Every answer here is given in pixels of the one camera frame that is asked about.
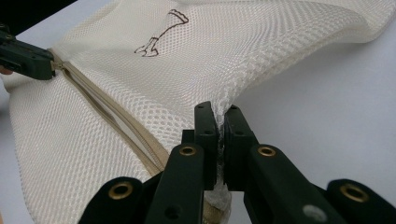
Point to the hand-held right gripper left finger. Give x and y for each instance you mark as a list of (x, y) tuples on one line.
[(207, 140)]

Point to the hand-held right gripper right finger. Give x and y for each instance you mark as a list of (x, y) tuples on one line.
[(238, 140)]

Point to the white mesh laundry bag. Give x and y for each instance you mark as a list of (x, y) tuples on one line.
[(193, 62)]

